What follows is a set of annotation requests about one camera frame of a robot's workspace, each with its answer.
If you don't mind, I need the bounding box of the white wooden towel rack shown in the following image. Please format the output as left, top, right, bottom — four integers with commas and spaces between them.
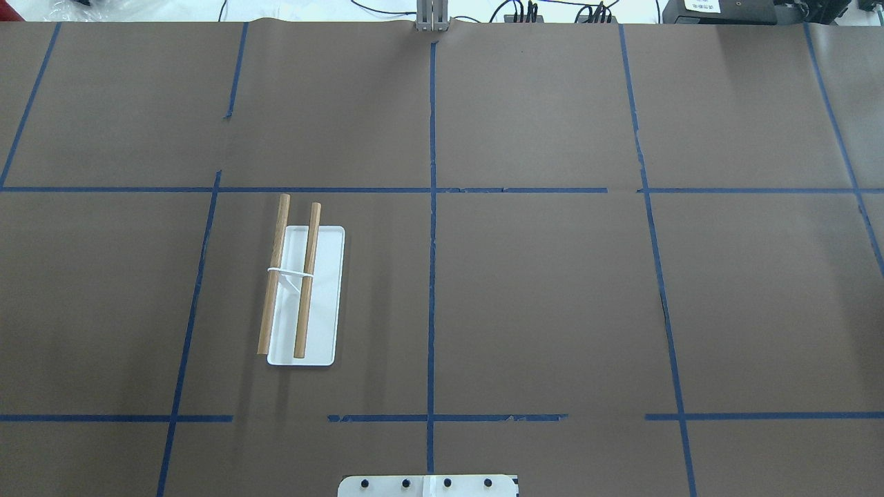
257, 194, 345, 367

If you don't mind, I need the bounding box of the left usb hub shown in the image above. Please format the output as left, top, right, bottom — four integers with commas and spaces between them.
496, 1, 544, 24

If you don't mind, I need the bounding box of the black computer box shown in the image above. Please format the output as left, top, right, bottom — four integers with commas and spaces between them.
661, 1, 808, 26

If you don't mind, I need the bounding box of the aluminium frame post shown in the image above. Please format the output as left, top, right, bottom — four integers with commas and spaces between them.
416, 0, 450, 32

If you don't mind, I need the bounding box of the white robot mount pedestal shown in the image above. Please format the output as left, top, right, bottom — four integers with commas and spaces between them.
337, 474, 520, 496

